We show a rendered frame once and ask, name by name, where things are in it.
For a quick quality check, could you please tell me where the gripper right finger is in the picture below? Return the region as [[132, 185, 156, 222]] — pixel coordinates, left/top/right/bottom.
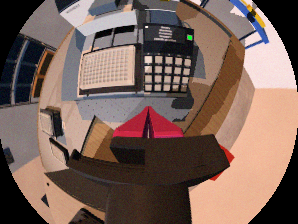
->
[[148, 106, 185, 138]]

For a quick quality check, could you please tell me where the white well plate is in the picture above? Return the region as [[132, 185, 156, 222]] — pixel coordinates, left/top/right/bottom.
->
[[49, 142, 67, 165], [39, 112, 53, 135], [80, 45, 135, 90]]

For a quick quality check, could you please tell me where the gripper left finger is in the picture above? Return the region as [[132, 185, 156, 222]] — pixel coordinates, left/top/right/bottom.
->
[[112, 106, 148, 138]]

